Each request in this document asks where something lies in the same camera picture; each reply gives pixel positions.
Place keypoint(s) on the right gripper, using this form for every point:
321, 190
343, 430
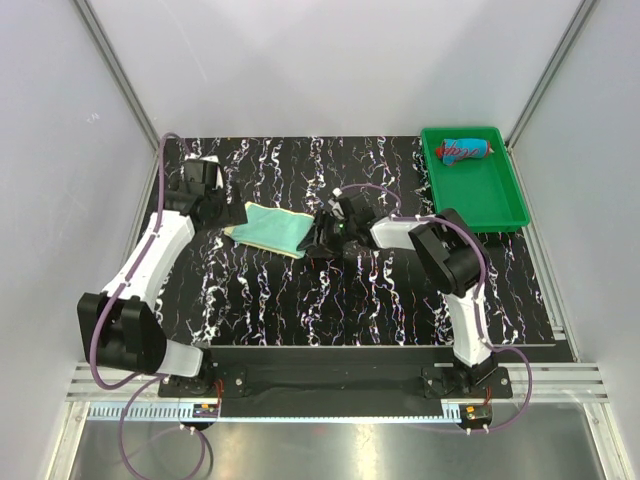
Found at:
327, 246

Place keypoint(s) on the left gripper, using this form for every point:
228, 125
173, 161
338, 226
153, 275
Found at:
233, 214

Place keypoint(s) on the yellow and green towel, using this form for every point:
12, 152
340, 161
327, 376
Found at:
275, 230

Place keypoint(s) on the red and blue towel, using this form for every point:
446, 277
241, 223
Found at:
452, 151

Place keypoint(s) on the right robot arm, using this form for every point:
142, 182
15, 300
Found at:
451, 256

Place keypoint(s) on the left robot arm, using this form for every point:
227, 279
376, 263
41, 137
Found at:
118, 325

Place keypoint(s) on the green plastic bin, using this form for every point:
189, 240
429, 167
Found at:
485, 192

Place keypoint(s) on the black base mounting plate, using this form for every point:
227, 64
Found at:
330, 405

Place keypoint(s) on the aluminium rail frame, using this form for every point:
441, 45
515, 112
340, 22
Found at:
546, 382

